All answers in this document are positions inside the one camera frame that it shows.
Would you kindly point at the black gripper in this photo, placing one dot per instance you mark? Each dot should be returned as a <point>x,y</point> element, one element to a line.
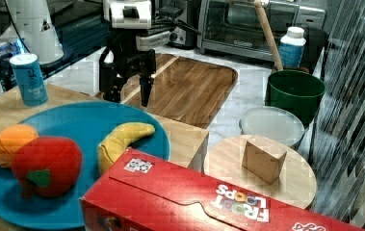
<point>121,57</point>

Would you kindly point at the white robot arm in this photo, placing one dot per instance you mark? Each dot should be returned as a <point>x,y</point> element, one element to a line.
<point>135,15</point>

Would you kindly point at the blue round plate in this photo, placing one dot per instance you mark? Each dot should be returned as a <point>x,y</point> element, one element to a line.
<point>86,123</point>

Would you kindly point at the yellow plush banana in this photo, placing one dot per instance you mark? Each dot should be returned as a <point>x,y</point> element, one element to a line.
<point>115,143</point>

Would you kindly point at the wooden cutting board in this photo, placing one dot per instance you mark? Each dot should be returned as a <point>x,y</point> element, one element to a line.
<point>184,89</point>

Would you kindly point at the blue salt shaker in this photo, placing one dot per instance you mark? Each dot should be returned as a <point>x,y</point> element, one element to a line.
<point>27,73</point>

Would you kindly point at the red Froot Loops cereal box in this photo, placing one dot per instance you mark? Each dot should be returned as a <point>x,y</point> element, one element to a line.
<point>141,192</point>

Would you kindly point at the silver toaster oven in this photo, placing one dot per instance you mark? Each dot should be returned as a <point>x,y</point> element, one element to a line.
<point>233,27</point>

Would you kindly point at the red plush apple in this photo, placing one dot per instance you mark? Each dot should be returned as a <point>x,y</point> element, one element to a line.
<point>47,166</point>

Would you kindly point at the orange plush orange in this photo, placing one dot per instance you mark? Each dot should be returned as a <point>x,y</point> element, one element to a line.
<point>12,138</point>

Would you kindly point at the wooden rolling pin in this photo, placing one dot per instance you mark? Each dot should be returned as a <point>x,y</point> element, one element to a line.
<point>268,33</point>

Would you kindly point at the blue bottle with white cap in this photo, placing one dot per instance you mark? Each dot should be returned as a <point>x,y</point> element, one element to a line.
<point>291,46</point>

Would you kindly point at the green bowl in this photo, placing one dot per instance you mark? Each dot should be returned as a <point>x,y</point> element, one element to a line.
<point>296,92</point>

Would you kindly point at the black round canister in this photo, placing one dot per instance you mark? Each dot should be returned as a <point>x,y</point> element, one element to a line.
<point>315,42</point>

